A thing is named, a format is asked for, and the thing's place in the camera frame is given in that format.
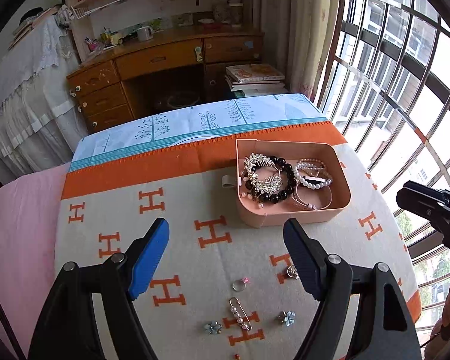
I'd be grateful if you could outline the pink plastic jewelry tray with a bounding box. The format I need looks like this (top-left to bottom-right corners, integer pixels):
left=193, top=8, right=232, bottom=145
left=235, top=139, right=351, bottom=228

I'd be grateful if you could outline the pink stone silver ring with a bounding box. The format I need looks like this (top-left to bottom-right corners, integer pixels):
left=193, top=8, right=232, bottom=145
left=231, top=276, right=252, bottom=293

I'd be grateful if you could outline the beige curtain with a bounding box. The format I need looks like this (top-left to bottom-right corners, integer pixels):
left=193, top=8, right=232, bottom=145
left=244, top=0, right=340, bottom=101

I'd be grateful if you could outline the stack of books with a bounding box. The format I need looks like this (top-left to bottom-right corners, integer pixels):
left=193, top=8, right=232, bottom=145
left=225, top=63, right=288, bottom=98

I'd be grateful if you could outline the black bead bracelet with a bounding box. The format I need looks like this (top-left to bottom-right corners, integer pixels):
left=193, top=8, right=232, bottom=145
left=244, top=155, right=299, bottom=204

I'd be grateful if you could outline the metal window grille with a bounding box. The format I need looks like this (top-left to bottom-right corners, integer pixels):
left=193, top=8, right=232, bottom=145
left=319, top=0, right=450, bottom=342

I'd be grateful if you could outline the pink bedsheet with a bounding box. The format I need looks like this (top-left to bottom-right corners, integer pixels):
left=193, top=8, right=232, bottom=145
left=0, top=163, right=70, bottom=354

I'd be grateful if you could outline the silver rhinestone leaf hair comb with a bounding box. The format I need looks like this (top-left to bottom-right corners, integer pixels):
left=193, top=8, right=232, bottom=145
left=241, top=153, right=283, bottom=200

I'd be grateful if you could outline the white mug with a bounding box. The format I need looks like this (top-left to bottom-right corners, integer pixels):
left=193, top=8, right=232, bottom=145
left=136, top=25, right=154, bottom=41

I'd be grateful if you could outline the pearl safety pin brooch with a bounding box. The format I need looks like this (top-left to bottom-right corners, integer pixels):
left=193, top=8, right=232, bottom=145
left=228, top=297, right=252, bottom=332

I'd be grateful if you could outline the white lace cloth cover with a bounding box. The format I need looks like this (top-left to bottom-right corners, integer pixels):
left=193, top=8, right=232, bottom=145
left=0, top=16, right=88, bottom=184

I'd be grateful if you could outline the wooden bookshelf with books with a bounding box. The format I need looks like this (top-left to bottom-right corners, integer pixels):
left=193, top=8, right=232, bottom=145
left=65, top=0, right=214, bottom=62

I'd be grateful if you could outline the wooden desk with drawers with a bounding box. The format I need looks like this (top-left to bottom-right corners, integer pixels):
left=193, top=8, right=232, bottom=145
left=66, top=25, right=266, bottom=134

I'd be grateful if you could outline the gold round brooch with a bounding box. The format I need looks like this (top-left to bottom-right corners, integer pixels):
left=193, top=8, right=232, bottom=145
left=286, top=264, right=300, bottom=280

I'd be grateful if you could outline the blue flower earring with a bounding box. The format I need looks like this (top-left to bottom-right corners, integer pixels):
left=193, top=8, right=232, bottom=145
left=277, top=310, right=296, bottom=327
left=203, top=321, right=223, bottom=336

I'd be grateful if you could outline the white pearl necklace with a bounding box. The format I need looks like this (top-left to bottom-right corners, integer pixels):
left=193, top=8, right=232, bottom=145
left=295, top=157, right=334, bottom=191

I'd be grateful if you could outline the blue white tree bedsheet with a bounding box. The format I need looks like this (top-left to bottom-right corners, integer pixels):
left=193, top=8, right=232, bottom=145
left=69, top=94, right=327, bottom=172

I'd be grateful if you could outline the orange grey H blanket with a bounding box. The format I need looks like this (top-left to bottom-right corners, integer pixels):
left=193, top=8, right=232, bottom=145
left=55, top=122, right=422, bottom=359

